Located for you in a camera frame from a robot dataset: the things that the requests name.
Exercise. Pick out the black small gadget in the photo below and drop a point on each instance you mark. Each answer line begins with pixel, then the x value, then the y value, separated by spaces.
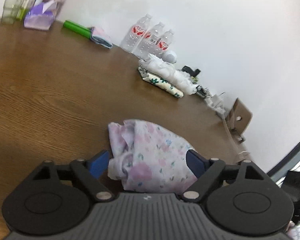
pixel 190 71

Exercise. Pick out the pink floral garment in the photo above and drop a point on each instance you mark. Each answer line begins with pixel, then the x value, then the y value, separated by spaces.
pixel 148 158

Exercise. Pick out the folded green floral cloth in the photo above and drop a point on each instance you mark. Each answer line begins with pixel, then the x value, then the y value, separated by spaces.
pixel 159 82

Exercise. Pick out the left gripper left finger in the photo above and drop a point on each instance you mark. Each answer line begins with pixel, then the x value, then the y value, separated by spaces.
pixel 77 181

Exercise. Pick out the clear drinking glass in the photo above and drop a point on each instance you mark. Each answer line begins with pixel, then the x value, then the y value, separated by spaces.
pixel 10 11

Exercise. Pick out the right water bottle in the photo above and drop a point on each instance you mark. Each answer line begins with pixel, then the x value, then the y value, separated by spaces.
pixel 163 43

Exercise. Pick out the brown cardboard stand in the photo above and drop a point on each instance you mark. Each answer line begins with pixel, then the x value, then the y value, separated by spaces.
pixel 238 119

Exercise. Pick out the white crumpled cloth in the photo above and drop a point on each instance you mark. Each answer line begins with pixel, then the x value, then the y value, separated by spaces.
pixel 167 71

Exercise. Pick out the folded pink blue cloth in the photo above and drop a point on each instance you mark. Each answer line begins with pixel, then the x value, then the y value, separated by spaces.
pixel 98 36

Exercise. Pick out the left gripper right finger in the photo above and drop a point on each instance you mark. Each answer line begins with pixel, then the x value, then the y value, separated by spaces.
pixel 219 182

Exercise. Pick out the white round device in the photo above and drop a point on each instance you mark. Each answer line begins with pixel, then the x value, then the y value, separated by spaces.
pixel 169 56

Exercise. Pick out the purple tissue pack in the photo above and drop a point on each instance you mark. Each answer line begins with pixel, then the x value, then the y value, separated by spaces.
pixel 41 16

